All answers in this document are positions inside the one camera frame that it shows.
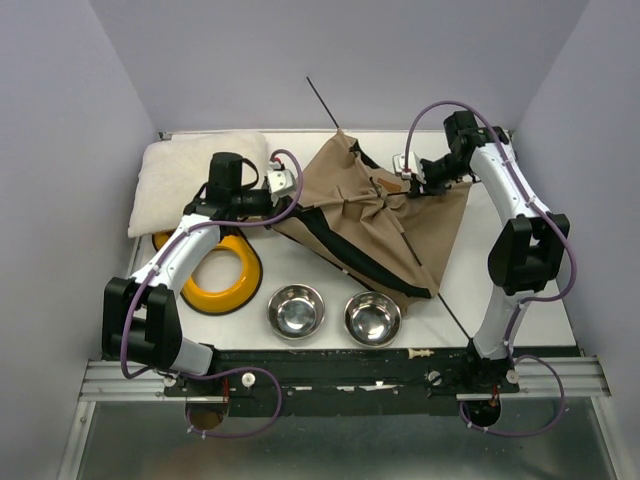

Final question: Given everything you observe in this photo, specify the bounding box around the black tent pole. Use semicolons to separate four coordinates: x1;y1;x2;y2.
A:
305;75;471;341

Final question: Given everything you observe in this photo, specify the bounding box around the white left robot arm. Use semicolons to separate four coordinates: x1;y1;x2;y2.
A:
102;152;271;395

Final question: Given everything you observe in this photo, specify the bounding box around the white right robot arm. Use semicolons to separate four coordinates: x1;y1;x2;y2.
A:
394;103;575;392

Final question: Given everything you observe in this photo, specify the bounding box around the white fluffy pet cushion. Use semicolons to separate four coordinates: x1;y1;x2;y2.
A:
127;131;269;238

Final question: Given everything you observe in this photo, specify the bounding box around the left steel pet bowl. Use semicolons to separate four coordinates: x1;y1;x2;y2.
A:
267;284;325;340

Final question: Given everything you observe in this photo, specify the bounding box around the steel pet bowl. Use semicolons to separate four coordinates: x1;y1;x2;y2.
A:
344;291;402;348
267;284;325;340

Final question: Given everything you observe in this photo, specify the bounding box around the right steel pet bowl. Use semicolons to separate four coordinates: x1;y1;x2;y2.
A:
344;291;402;348

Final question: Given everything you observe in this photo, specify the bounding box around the white chess piece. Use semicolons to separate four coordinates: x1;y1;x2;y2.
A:
407;349;434;359

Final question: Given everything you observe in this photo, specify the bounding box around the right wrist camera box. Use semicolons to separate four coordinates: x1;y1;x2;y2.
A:
392;151;426;184

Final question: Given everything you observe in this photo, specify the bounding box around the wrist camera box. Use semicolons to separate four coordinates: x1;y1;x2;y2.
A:
266;169;297;198
392;151;426;184

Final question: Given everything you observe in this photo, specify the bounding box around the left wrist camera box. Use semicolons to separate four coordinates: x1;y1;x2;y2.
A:
266;169;297;198

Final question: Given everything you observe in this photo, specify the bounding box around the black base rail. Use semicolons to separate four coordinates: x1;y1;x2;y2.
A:
171;348;513;417

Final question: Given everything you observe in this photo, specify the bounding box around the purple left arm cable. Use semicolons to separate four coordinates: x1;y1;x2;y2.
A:
121;148;305;440

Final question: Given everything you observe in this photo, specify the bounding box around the aluminium extrusion rail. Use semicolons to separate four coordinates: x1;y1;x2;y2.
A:
79;357;611;403

